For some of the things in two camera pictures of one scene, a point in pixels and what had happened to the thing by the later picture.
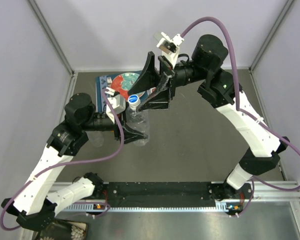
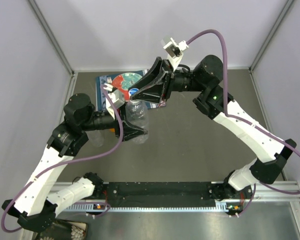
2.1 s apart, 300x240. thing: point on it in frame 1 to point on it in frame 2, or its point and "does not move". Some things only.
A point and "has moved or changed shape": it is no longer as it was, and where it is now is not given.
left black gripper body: [117, 132] does not move
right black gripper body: [166, 66] does not move
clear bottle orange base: [138, 123] does not move
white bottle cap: [134, 101] has moved or changed shape
